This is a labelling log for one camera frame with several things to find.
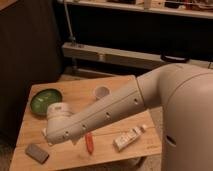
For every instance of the metal pole stand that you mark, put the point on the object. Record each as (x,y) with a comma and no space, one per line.
(71,35)

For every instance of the green ceramic bowl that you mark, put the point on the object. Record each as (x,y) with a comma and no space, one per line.
(41,100)

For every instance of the red pepper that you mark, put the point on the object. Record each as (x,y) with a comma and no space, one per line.
(89,142)

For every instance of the grey sponge block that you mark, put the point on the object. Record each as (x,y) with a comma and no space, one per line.
(37,153)

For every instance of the upper wooden shelf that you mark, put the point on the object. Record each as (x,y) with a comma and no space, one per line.
(128,7)

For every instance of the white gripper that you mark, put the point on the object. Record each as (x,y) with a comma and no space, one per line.
(59,109)

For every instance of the wooden table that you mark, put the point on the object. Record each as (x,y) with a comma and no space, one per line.
(79,94)

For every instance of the white sponge block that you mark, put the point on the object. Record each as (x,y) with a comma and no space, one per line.
(45,135)

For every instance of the long wooden shelf beam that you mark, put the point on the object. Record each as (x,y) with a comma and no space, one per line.
(112,56)

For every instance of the white tube bottle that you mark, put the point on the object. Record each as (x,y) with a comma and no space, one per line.
(127,138)

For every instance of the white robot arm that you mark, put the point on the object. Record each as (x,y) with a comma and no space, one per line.
(185,92)

